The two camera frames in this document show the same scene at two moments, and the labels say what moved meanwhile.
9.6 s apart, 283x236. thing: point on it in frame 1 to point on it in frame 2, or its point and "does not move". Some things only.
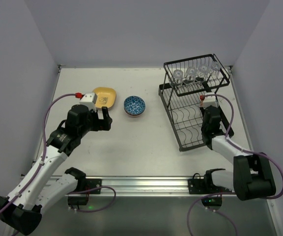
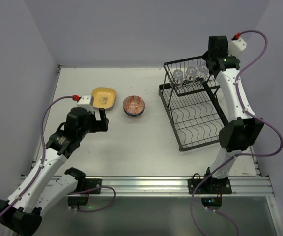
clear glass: [203, 71] does not move
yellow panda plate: [106, 97] does not move
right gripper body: [211, 120] to [211, 62]
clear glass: [191, 73] does not move
